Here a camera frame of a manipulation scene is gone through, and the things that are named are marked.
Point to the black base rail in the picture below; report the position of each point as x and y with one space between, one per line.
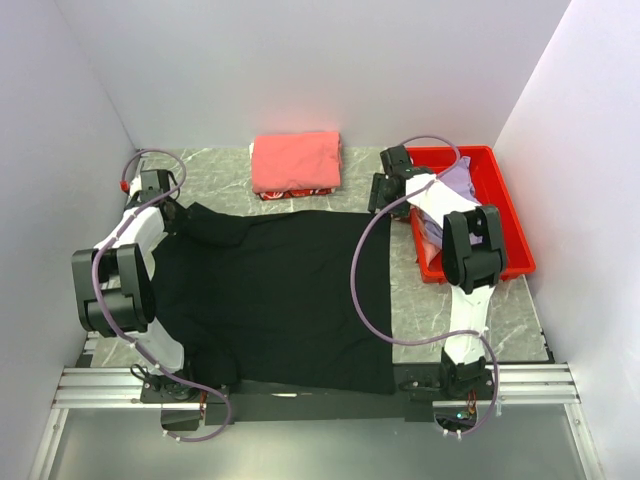
417 391

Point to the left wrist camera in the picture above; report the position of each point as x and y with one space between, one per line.
149 184

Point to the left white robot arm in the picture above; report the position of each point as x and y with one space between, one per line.
112 282

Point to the red plastic bin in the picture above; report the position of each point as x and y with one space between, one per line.
490 188

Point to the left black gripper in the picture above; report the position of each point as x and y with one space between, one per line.
181 220

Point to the aluminium frame rail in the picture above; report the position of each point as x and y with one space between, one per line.
86 388

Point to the crumpled lavender t shirt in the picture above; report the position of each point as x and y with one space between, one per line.
458 178

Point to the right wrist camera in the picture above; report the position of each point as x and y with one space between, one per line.
396 161

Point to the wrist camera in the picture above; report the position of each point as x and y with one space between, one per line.
149 184
396 161

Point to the crumpled salmon t shirt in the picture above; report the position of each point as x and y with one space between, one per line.
430 233

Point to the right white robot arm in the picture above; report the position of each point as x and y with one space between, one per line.
473 256

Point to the black t shirt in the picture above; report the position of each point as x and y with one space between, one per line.
282 298

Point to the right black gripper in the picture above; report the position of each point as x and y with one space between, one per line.
376 201

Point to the folded pink t shirt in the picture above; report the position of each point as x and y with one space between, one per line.
306 161

